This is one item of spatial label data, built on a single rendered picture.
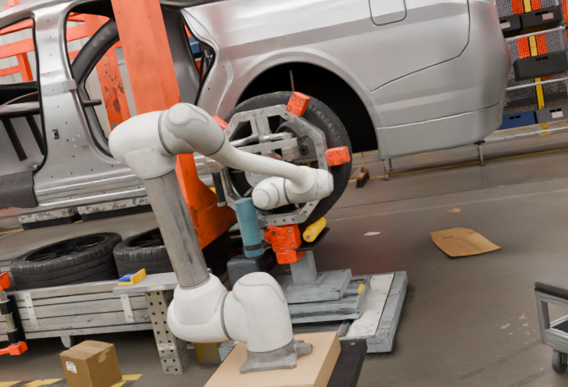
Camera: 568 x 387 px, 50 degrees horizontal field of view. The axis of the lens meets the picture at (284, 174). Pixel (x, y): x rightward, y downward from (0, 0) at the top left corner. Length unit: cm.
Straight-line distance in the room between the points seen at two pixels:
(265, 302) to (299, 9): 172
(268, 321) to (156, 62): 143
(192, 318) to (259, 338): 22
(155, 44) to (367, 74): 103
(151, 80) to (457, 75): 143
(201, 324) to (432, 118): 163
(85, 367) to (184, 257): 125
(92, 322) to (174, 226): 169
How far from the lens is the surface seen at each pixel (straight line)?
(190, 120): 169
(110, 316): 340
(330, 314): 293
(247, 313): 189
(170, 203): 184
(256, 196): 215
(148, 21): 289
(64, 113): 382
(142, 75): 290
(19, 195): 409
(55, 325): 363
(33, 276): 375
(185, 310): 196
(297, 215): 278
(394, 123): 309
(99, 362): 305
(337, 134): 278
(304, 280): 304
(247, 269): 304
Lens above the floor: 119
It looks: 8 degrees down
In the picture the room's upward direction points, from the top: 11 degrees counter-clockwise
